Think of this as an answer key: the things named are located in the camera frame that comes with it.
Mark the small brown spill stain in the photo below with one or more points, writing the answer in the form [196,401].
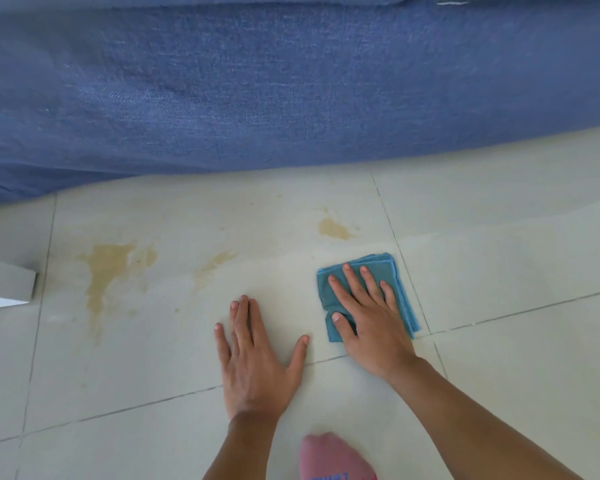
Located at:
[334,228]

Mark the person's left little finger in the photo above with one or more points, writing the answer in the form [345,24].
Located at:
[223,344]

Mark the person's left hand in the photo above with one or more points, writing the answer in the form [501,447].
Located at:
[254,364]

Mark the person's right little finger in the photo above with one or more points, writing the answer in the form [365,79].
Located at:
[389,295]

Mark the person's right thumb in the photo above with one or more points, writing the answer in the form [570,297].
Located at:
[344,329]

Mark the person's left forearm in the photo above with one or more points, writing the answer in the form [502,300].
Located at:
[240,447]

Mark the person's left thumb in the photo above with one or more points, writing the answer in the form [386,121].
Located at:
[298,356]

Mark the person's right middle finger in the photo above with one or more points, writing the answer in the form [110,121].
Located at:
[357,284]

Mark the white sofa tag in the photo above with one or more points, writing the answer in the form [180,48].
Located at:
[454,2]

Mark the blue cleaning cloth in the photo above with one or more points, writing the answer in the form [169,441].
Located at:
[402,289]

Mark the person's right hand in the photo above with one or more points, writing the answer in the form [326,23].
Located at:
[375,334]

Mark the faint brown spill stain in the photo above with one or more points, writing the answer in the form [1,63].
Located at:
[212,264]

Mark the person's pink clothed knee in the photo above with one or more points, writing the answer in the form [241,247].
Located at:
[332,459]

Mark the person's right forearm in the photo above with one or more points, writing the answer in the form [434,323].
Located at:
[470,424]

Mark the person's left middle finger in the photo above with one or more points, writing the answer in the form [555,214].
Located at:
[241,322]

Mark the blue fabric sofa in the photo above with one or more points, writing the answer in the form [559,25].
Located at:
[280,79]

